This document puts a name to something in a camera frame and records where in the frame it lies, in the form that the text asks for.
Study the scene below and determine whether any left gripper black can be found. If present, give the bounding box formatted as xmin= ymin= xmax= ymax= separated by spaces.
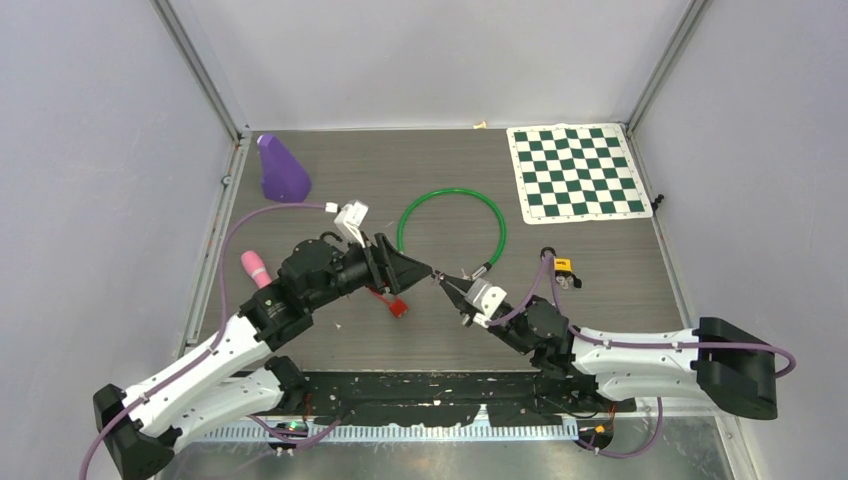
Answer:
xmin=307 ymin=231 xmax=431 ymax=311

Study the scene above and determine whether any red cable padlock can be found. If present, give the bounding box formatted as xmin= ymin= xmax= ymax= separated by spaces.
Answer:
xmin=370 ymin=289 xmax=409 ymax=318

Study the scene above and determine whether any green cable lock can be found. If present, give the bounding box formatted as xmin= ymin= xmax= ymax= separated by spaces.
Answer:
xmin=396 ymin=188 xmax=509 ymax=281

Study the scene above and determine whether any black Kaijing padlock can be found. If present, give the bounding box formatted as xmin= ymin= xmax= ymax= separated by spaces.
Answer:
xmin=319 ymin=231 xmax=344 ymax=249

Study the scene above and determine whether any yellow Opel padlock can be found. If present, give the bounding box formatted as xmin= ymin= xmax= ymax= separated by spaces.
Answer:
xmin=540 ymin=247 xmax=583 ymax=290

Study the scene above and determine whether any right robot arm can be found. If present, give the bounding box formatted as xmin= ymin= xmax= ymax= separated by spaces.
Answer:
xmin=436 ymin=274 xmax=778 ymax=420

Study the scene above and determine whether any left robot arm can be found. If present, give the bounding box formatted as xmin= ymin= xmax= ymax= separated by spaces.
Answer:
xmin=93 ymin=233 xmax=432 ymax=479

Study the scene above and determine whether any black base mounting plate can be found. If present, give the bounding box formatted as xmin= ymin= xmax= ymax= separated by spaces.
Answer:
xmin=278 ymin=371 xmax=636 ymax=427

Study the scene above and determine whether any pink marker pen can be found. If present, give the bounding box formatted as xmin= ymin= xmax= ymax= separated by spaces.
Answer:
xmin=240 ymin=250 xmax=272 ymax=289

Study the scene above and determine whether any purple plastic cone block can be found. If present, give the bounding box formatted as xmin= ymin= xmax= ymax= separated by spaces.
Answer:
xmin=257 ymin=133 xmax=312 ymax=203

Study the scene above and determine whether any green white chessboard mat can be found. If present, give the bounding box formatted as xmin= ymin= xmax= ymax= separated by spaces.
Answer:
xmin=506 ymin=123 xmax=654 ymax=225

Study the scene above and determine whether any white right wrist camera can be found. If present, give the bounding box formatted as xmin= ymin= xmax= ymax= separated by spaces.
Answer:
xmin=464 ymin=278 xmax=507 ymax=321

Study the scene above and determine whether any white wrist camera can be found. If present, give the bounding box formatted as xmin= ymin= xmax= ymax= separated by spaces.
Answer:
xmin=464 ymin=278 xmax=507 ymax=321
xmin=334 ymin=200 xmax=369 ymax=247

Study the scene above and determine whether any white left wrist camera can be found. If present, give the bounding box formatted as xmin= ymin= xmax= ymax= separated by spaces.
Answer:
xmin=334 ymin=200 xmax=369 ymax=247

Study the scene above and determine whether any aluminium frame rail front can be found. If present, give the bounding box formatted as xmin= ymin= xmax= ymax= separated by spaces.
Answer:
xmin=139 ymin=370 xmax=745 ymax=442

